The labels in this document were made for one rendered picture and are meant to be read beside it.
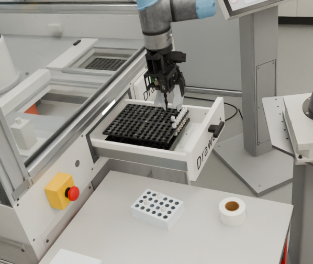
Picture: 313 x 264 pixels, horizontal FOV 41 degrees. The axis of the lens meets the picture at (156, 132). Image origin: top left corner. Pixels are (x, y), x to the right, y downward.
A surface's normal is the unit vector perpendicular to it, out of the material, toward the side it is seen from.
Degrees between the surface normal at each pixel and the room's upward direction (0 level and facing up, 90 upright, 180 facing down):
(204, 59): 90
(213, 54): 90
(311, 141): 2
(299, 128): 2
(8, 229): 90
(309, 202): 90
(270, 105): 0
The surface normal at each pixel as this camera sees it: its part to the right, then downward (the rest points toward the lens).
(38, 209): 0.90, 0.12
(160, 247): -0.15, -0.81
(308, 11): -0.41, 0.57
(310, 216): -0.08, 0.58
